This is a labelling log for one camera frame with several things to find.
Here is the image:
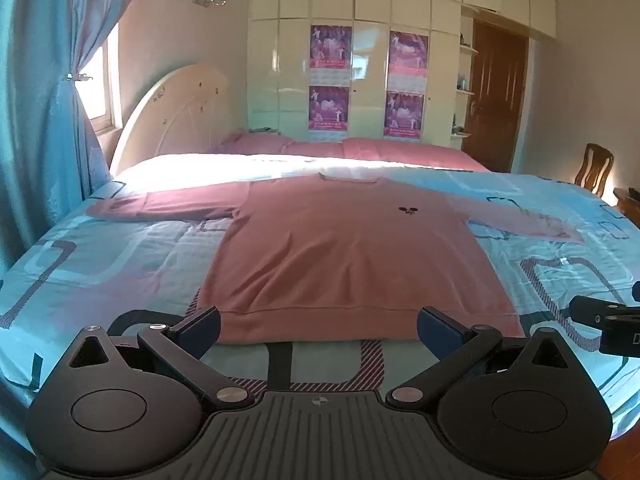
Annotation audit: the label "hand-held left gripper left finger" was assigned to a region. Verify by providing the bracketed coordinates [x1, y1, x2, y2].
[67, 305, 257, 414]

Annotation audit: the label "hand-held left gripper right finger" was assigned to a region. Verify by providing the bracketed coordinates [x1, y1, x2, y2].
[384, 306, 572, 414]

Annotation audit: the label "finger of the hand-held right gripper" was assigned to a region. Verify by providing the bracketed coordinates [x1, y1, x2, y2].
[569, 295, 640, 331]

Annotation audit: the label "pink long-sleeved sweater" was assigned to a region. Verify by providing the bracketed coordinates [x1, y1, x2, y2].
[87, 172, 587, 346]

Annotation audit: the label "dark wooden furniture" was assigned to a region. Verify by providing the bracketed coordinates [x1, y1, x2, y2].
[613, 187, 640, 222]

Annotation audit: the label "wooden chair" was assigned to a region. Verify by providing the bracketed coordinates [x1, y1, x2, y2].
[573, 142, 615, 197]

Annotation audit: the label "pink pillows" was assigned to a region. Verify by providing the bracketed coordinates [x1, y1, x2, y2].
[215, 130, 492, 174]

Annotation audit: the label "cream bed headboard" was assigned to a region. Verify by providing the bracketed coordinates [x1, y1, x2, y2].
[109, 63, 249, 179]

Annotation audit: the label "brown wooden door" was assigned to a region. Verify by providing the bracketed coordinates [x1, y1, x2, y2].
[462, 19, 530, 174]

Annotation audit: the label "cream corner shelf unit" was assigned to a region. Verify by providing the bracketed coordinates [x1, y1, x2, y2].
[450, 30, 479, 139]

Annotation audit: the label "window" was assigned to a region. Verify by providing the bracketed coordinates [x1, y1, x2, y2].
[75, 25, 124, 134]

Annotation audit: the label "blue curtain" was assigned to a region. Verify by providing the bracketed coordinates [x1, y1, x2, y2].
[0, 0, 147, 273]

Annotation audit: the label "cream glossy wardrobe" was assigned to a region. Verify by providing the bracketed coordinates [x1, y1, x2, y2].
[247, 0, 559, 144]

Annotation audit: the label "pink wall poster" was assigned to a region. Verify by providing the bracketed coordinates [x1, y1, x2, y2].
[388, 30, 430, 92]
[308, 85, 350, 142]
[383, 90, 425, 139]
[309, 24, 354, 86]

